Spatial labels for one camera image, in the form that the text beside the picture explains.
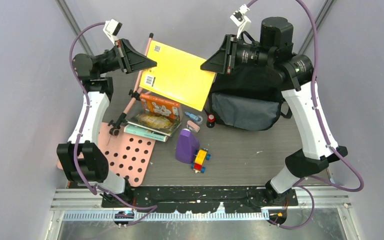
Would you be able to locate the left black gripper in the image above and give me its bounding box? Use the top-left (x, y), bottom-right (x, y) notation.
top-left (97, 39), bottom-right (159, 76)

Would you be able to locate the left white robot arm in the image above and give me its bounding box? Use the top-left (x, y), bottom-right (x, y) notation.
top-left (56, 38), bottom-right (157, 207)

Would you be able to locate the purple cable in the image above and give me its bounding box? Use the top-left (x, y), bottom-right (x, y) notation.
top-left (246, 0), bottom-right (365, 231)
top-left (68, 21), bottom-right (159, 228)

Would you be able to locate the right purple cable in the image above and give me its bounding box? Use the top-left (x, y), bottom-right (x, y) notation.
top-left (246, 0), bottom-right (365, 231)

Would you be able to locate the purple stapler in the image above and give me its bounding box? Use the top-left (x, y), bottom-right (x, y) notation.
top-left (175, 128), bottom-right (200, 164)

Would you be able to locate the red cap black bottle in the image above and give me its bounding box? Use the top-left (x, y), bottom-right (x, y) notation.
top-left (206, 113), bottom-right (216, 128)

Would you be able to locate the dark green book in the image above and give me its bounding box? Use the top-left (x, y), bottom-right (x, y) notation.
top-left (127, 111), bottom-right (181, 137)

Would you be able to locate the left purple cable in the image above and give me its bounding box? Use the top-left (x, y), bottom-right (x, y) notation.
top-left (68, 21), bottom-right (159, 228)

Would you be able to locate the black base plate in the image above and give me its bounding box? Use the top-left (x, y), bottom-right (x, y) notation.
top-left (100, 185), bottom-right (298, 214)

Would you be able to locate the black backpack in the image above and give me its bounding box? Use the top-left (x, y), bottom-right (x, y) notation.
top-left (203, 31), bottom-right (294, 132)

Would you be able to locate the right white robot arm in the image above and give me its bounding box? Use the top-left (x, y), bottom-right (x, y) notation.
top-left (200, 16), bottom-right (348, 205)

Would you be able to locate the blue correction tape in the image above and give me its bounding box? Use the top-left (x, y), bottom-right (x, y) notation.
top-left (184, 111), bottom-right (203, 125)

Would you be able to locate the orange book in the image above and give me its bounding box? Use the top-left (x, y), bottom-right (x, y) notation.
top-left (139, 93), bottom-right (182, 120)

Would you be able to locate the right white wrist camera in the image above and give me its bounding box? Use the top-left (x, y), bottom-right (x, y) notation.
top-left (230, 4), bottom-right (252, 39)

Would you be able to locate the pink perforated stand board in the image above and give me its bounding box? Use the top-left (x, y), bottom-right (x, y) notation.
top-left (56, 122), bottom-right (156, 187)

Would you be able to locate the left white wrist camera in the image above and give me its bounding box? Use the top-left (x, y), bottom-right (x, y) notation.
top-left (102, 18), bottom-right (123, 46)

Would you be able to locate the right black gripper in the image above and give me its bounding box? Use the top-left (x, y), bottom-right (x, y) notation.
top-left (198, 35), bottom-right (271, 76)

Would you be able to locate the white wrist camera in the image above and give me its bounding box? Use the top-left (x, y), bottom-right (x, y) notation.
top-left (230, 4), bottom-right (252, 39)
top-left (102, 18), bottom-right (123, 46)

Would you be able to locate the teal book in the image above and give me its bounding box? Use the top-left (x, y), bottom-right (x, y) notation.
top-left (124, 124), bottom-right (169, 142)

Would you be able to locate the pink tripod stand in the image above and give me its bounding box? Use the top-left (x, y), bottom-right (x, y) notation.
top-left (108, 32), bottom-right (154, 136)

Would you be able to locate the aluminium frame rail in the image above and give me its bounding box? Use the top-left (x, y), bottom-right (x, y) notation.
top-left (44, 186), bottom-right (361, 240)

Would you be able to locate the pink eraser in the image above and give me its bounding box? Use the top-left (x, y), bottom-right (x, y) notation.
top-left (186, 120), bottom-right (201, 133)

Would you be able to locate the yellow book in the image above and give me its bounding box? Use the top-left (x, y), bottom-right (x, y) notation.
top-left (139, 40), bottom-right (216, 111)

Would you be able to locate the colourful toy block car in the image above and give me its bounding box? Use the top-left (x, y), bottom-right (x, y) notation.
top-left (190, 148), bottom-right (211, 173)

